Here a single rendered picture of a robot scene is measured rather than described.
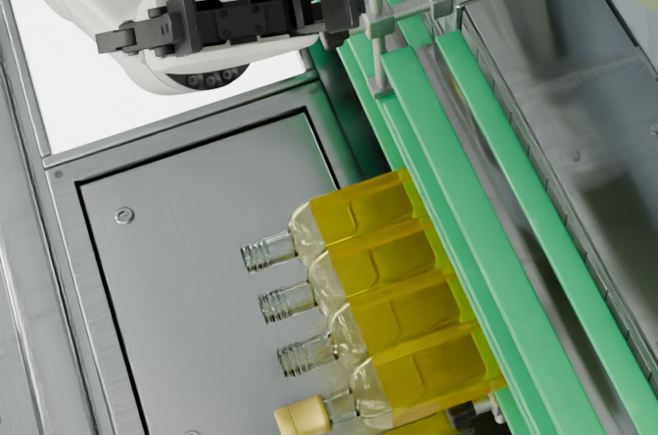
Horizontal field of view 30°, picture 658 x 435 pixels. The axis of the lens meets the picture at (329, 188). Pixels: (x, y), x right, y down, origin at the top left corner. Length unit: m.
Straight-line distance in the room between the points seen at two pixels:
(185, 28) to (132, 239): 0.73
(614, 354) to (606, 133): 0.20
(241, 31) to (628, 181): 0.43
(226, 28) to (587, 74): 0.46
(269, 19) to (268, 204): 0.64
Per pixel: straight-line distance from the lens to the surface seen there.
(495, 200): 1.05
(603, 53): 1.13
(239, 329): 1.30
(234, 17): 0.74
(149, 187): 1.41
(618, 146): 1.07
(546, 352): 0.99
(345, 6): 0.69
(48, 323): 1.36
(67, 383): 1.32
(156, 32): 0.70
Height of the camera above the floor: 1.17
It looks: 6 degrees down
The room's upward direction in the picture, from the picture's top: 109 degrees counter-clockwise
